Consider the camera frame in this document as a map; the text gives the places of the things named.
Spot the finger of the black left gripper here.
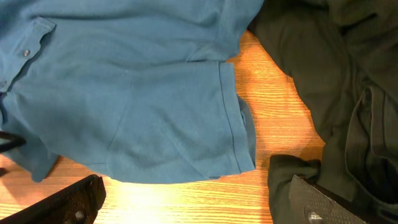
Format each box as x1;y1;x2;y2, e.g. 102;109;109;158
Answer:
0;131;26;153

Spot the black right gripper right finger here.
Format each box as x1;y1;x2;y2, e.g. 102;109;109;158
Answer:
289;175;373;224

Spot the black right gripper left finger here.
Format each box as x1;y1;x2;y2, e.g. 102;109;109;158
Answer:
1;174;106;224

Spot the blue polo shirt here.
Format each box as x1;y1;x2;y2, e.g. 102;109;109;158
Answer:
1;0;262;184

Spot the dark crumpled garment pile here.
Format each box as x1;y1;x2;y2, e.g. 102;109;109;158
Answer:
249;0;397;223

